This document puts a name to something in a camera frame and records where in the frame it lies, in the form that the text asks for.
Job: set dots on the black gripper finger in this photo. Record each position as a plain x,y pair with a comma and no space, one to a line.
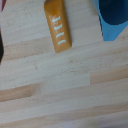
1,48

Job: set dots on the orange block with white marks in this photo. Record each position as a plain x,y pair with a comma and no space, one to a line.
58,25

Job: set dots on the bright blue vase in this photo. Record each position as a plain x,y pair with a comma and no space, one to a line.
113,20

